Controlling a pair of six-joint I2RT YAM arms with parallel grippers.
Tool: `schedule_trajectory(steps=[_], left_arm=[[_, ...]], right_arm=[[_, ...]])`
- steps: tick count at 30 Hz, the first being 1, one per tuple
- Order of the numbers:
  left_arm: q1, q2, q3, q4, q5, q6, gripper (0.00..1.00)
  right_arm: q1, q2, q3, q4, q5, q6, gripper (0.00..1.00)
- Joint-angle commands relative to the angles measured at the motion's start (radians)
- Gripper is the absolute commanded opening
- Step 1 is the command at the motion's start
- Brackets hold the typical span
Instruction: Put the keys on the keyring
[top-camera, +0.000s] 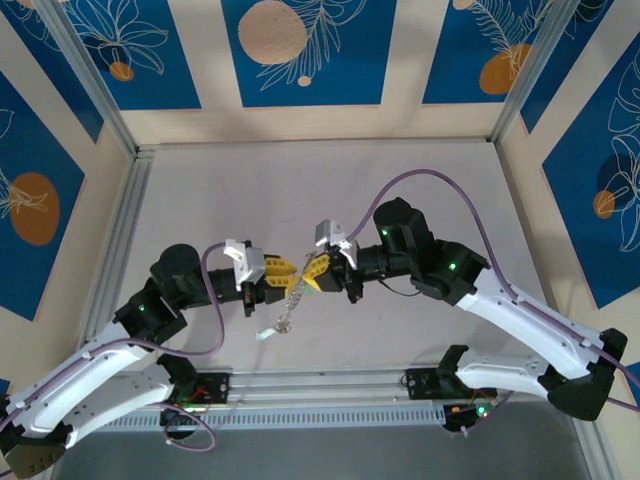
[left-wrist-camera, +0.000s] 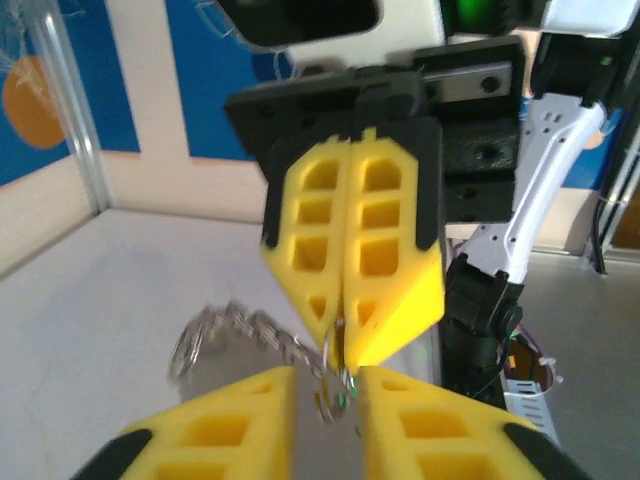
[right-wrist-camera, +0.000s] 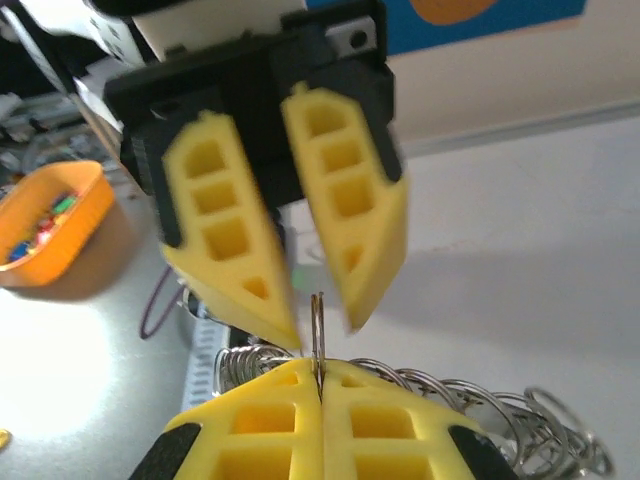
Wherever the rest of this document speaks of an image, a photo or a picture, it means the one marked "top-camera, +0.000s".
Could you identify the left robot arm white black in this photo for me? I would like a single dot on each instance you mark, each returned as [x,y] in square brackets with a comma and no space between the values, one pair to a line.
[100,370]

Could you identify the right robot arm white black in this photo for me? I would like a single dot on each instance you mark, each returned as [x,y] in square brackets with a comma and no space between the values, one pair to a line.
[525,320]

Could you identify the pale table cloth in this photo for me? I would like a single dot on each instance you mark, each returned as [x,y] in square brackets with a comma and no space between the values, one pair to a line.
[300,200]

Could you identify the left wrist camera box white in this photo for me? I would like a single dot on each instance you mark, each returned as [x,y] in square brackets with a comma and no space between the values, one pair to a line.
[247,265]

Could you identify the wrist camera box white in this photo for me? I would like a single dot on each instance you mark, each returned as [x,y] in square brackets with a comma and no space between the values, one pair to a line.
[247,265]
[330,232]

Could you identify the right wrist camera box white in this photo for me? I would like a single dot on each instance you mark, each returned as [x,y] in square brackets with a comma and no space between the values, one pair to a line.
[330,232]

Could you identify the aluminium side frame rail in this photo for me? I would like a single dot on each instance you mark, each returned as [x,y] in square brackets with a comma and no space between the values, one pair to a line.
[125,225]

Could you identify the long aluminium frame rail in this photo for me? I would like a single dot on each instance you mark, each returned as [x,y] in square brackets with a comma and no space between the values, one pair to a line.
[320,387]

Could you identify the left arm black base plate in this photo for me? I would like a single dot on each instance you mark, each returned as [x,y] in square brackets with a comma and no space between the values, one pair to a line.
[215,387]

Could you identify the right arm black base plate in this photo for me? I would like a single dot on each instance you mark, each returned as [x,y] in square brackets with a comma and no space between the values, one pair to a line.
[420,382]

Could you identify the blue floral wall panel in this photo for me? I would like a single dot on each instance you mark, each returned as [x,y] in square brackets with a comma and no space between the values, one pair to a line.
[575,225]
[350,75]
[450,60]
[30,150]
[45,65]
[150,75]

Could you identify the aluminium frame post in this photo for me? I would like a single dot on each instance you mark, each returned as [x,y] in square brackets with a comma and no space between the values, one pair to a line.
[597,455]
[90,75]
[531,75]

